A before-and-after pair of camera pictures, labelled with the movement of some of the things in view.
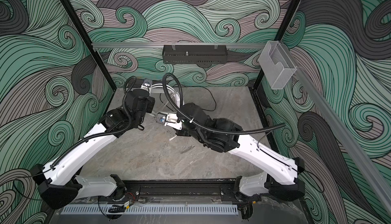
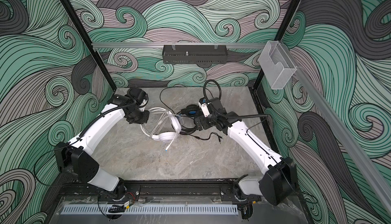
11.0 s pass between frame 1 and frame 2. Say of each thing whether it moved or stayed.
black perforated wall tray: stayed
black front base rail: stayed
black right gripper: moved
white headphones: moved
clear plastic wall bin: stayed
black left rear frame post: stayed
